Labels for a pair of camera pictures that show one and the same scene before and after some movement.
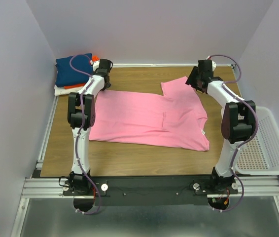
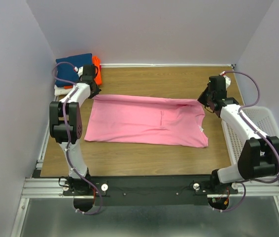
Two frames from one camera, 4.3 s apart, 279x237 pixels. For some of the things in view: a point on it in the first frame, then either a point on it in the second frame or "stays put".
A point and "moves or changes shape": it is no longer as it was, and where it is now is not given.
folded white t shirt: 60,90 stays put
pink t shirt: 173,120 moves or changes shape
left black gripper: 106,86 → 94,93
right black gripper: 192,74 → 201,98
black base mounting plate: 151,190 stays put
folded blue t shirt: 66,76 stays put
